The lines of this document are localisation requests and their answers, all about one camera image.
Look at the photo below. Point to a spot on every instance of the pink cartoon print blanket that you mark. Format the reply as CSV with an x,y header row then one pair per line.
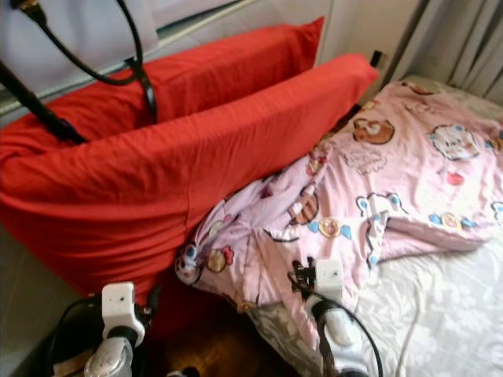
x,y
385,181

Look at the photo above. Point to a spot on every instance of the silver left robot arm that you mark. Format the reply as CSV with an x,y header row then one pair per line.
x,y
111,363

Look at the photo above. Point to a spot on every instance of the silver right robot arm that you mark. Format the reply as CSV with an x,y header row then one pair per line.
x,y
338,330

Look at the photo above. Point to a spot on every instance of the brown cardboard piece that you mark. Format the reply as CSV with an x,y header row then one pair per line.
x,y
78,365

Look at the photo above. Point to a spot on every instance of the large red cushion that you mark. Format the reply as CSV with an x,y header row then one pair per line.
x,y
173,181
244,67

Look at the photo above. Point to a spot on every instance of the bed with grey floral sheet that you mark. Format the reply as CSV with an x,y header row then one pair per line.
x,y
440,314

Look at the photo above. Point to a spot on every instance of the black rod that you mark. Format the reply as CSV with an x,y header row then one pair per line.
x,y
39,106

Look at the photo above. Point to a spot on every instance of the small black object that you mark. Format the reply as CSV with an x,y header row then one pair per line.
x,y
376,57

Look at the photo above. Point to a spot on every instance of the grey pleated curtain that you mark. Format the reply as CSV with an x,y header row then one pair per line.
x,y
456,39

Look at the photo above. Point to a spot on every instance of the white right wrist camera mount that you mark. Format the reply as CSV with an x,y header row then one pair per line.
x,y
330,276

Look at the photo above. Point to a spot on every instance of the grey window sill rail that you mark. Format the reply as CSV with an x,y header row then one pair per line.
x,y
204,23

